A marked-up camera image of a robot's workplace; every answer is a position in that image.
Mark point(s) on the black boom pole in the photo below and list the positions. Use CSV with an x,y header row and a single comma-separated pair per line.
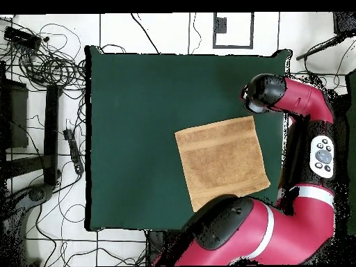
x,y
319,48

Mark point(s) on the black flat box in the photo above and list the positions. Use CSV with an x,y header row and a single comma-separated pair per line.
x,y
16,116

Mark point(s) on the dark green table cloth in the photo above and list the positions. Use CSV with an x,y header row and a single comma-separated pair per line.
x,y
125,125

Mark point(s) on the black power strip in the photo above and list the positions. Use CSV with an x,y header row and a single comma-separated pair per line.
x,y
73,150

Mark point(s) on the black tripod base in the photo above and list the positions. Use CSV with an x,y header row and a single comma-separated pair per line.
x,y
36,193

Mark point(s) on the yellow terry towel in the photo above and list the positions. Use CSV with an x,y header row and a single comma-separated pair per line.
x,y
219,158

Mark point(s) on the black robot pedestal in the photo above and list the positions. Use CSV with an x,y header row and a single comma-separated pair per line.
x,y
155,244

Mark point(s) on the grey floor tape frame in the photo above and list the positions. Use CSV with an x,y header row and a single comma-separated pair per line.
x,y
251,33

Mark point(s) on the black speckled box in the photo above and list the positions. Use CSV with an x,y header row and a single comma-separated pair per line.
x,y
345,23

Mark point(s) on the dark green hanging cloth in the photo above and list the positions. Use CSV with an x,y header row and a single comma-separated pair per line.
x,y
352,139

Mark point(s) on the black stand bar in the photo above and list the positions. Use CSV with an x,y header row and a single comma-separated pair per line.
x,y
51,133

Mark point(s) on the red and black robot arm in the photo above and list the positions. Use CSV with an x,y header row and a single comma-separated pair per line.
x,y
264,230

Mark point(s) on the black network box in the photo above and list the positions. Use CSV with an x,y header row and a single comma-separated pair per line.
x,y
22,37

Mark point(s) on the dark grey square plate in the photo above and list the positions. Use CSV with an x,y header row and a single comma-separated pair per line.
x,y
220,25

